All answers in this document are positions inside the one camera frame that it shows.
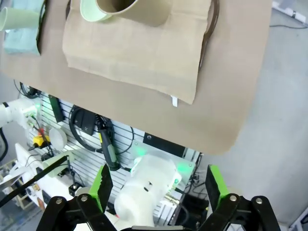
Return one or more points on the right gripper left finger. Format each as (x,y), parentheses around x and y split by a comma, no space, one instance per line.
(101,190)

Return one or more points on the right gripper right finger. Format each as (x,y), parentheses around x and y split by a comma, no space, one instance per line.
(214,187)

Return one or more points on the beige fabric mat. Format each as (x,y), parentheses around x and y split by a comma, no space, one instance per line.
(134,55)

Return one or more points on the blue-green fabric mat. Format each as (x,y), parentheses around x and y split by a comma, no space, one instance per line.
(21,41)

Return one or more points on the pale green bowl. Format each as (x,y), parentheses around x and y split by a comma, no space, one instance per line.
(90,13)

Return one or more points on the tall beige cup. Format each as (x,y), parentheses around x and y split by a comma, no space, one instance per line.
(149,14)

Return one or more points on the tall pale green cup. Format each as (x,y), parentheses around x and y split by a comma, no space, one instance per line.
(21,19)

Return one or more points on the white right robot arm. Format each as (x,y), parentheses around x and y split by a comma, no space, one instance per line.
(149,183)

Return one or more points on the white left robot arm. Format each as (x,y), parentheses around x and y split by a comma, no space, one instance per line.
(14,113)

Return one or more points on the dark brown tray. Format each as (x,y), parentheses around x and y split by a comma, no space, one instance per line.
(204,47)

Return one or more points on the grey slotted mounting panel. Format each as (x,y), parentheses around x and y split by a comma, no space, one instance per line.
(81,166)

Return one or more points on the black and grey handheld controller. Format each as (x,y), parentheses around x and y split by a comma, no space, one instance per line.
(110,154)

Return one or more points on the pale green spare cup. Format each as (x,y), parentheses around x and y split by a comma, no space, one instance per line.
(57,168)

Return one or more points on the flat black box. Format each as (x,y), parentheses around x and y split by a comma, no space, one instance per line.
(168,148)

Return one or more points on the white round bowl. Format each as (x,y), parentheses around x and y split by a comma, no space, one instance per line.
(57,138)

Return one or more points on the black power adapter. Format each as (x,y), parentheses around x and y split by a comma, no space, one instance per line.
(85,122)

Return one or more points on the yellow emergency stop button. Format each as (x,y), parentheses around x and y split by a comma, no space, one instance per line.
(39,140)

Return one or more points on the slim black bar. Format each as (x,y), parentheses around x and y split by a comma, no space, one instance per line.
(56,109)

